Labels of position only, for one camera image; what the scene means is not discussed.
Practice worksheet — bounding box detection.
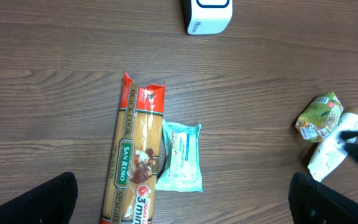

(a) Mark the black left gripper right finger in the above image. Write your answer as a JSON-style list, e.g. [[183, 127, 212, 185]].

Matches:
[[288, 172, 358, 224]]

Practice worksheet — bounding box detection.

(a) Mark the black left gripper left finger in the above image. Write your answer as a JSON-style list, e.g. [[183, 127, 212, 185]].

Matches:
[[0, 172, 78, 224]]

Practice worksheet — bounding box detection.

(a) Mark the white Pantene tube gold cap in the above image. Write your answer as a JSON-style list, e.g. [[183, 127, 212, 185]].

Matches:
[[308, 107, 358, 182]]

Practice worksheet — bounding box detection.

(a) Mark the green snack packet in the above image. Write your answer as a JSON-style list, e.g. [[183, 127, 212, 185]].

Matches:
[[295, 91, 344, 142]]

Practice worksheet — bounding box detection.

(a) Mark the red spaghetti packet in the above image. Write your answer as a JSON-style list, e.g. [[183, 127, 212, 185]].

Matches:
[[100, 74, 165, 224]]

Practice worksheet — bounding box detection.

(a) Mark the teal snack packet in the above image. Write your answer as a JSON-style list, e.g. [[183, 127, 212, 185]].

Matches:
[[156, 120, 203, 192]]

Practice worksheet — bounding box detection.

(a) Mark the white barcode scanner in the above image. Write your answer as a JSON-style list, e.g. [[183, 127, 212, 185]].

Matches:
[[180, 0, 233, 35]]

